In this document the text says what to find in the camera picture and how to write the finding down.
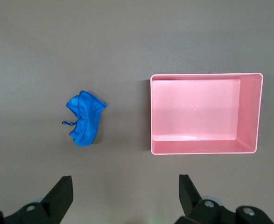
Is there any pink plastic box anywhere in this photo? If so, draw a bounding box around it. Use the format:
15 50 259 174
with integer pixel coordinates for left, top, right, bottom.
149 73 264 156

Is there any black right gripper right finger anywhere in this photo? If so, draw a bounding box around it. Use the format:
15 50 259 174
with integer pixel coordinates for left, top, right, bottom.
175 174 236 224

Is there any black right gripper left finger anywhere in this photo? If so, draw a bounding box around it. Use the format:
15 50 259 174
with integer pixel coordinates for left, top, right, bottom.
5 176 74 224

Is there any blue cloth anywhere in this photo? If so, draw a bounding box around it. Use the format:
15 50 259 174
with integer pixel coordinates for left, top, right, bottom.
62 90 107 147

